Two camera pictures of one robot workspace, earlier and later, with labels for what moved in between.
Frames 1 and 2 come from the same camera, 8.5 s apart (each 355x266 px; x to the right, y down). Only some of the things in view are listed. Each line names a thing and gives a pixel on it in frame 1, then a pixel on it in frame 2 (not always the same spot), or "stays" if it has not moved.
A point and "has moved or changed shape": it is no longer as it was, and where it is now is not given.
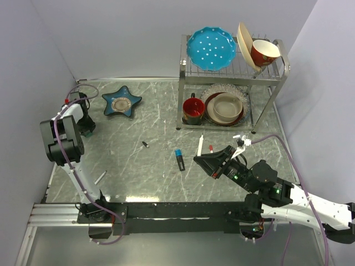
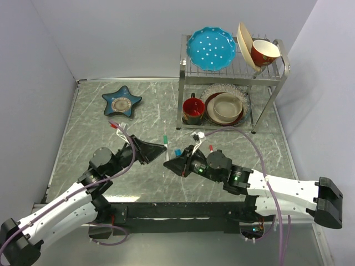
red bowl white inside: [264, 53] stays
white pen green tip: [199, 152] has moved or changed shape
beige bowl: [226, 107] stays
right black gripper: [212, 162] -> [181, 165]
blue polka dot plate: [211, 49] stays
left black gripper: [91, 126] -> [148, 151]
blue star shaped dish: [121, 102] stays
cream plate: [244, 41] stays
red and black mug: [193, 111] stays
